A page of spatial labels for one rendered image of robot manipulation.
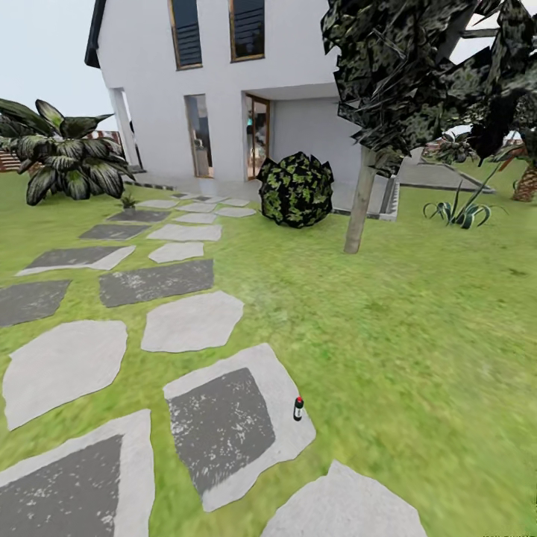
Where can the pot plant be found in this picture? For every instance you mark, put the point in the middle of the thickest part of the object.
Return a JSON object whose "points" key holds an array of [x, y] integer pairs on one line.
{"points": [[129, 205]]}

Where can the door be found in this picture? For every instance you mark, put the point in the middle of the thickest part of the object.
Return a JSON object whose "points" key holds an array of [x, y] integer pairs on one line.
{"points": [[257, 115]]}

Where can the fixed window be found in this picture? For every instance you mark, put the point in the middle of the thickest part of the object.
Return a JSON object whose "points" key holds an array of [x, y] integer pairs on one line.
{"points": [[200, 135]]}

